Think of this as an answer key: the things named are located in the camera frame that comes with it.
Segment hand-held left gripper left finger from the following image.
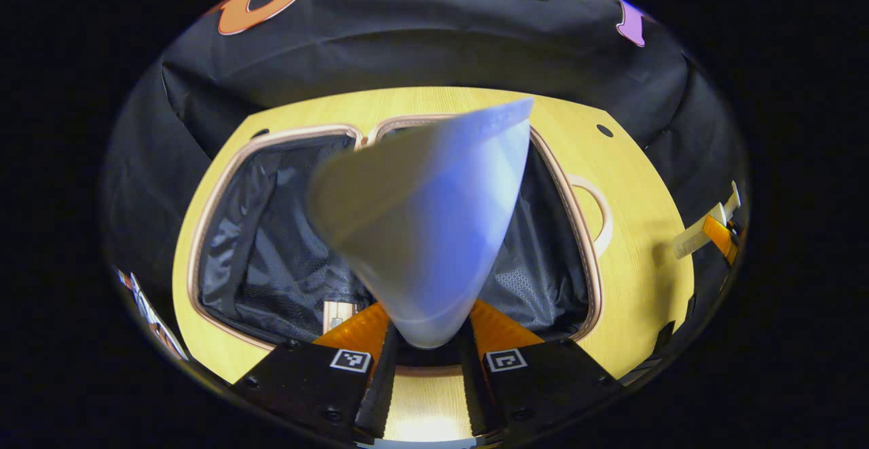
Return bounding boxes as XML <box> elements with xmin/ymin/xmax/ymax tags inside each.
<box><xmin>229</xmin><ymin>302</ymin><xmax>403</xmax><ymax>444</ymax></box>

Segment white pump bottle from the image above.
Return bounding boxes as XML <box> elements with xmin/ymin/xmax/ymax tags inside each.
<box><xmin>672</xmin><ymin>181</ymin><xmax>742</xmax><ymax>261</ymax></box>

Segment black backdrop cloth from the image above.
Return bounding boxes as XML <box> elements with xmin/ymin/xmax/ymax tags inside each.
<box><xmin>100</xmin><ymin>0</ymin><xmax>751</xmax><ymax>368</ymax></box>

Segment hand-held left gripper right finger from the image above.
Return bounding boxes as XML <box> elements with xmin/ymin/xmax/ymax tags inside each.
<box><xmin>458</xmin><ymin>298</ymin><xmax>624</xmax><ymax>439</ymax></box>

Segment pink suitcase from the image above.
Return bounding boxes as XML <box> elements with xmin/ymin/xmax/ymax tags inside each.
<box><xmin>187</xmin><ymin>115</ymin><xmax>615</xmax><ymax>376</ymax></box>

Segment white squeeze tube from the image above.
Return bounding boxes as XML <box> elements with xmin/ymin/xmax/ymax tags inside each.
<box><xmin>307</xmin><ymin>97</ymin><xmax>535</xmax><ymax>349</ymax></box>

